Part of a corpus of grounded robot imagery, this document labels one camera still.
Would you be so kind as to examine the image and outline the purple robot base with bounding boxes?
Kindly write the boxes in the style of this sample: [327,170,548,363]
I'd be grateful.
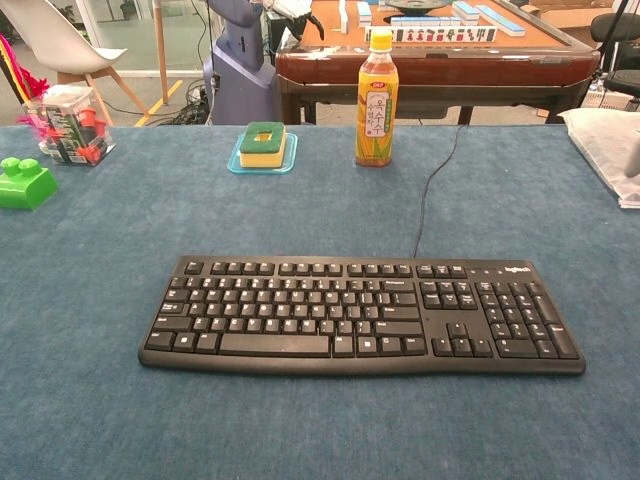
[202,0,281,126]

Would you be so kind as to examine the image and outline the black Logitech keyboard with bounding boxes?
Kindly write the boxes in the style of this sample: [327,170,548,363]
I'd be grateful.
[137,255,587,378]

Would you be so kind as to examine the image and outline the white cloth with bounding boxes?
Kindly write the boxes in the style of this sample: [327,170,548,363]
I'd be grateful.
[557,107,640,210]

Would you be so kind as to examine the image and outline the black office chair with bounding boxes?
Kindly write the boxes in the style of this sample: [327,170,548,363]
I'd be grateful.
[589,9,640,99]

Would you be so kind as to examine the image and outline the slanted row of mahjong tiles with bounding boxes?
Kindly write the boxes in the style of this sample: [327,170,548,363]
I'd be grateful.
[476,4,527,37]

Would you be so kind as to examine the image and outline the brown mahjong table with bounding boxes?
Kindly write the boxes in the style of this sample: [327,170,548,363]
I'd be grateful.
[274,0,601,126]

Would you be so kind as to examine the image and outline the stacked blue mahjong tiles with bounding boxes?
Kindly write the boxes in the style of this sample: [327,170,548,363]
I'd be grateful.
[451,0,481,21]

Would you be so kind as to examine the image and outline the long row of mahjong tiles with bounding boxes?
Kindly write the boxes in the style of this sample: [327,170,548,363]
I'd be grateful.
[364,25,499,45]

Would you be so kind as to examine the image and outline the short row of mahjong tiles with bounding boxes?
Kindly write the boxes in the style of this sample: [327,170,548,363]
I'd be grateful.
[391,15,464,28]

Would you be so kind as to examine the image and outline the yellow capped tea bottle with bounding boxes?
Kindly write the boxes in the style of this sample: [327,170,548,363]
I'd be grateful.
[354,27,400,169]

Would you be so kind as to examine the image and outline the black round table centre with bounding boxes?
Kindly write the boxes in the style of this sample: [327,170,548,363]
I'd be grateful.
[383,0,451,15]

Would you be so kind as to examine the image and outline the clear blue plastic tray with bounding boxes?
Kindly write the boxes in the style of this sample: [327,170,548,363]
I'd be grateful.
[227,132,299,176]

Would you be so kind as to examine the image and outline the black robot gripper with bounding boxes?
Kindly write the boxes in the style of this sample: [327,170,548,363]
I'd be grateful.
[269,8,326,44]

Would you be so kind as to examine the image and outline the green and yellow sponge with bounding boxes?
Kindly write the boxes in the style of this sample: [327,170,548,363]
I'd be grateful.
[238,121,287,169]

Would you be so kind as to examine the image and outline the wooden pole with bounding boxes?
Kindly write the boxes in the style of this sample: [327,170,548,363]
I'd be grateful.
[152,0,170,106]

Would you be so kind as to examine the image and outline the blue table cloth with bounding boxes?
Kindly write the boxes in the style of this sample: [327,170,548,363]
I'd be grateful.
[0,124,640,480]

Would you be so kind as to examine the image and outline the clear box with red toys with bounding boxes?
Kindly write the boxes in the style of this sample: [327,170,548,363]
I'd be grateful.
[22,84,117,167]

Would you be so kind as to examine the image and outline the white shell chair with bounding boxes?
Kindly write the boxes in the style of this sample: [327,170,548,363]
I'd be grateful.
[0,0,151,126]

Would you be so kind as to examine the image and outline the colourful pipe cleaner bundle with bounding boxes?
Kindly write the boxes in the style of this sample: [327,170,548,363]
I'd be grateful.
[0,33,50,104]

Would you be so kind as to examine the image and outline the green toy building block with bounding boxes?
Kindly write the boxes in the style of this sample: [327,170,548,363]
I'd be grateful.
[0,156,60,211]

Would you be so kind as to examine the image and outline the black keyboard cable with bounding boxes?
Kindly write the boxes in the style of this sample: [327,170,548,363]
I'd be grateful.
[412,123,467,260]

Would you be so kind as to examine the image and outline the tangle of floor cables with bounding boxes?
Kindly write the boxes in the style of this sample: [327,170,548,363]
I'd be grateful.
[172,82,211,126]

